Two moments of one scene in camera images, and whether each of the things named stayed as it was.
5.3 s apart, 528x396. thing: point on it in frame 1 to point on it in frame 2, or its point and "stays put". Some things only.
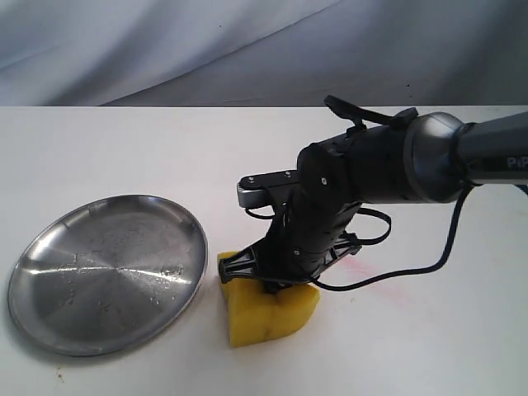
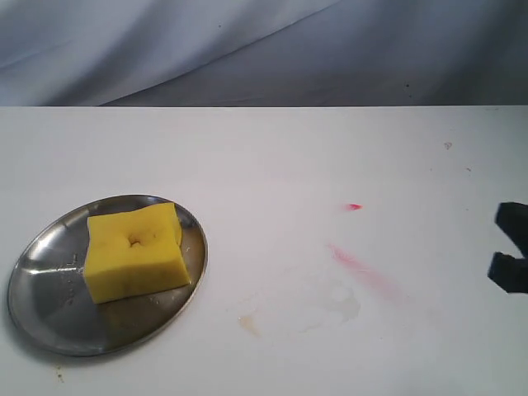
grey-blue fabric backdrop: (263, 53) stays put
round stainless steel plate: (106, 274) stays put
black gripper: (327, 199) to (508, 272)
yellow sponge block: (256, 316) to (134, 252)
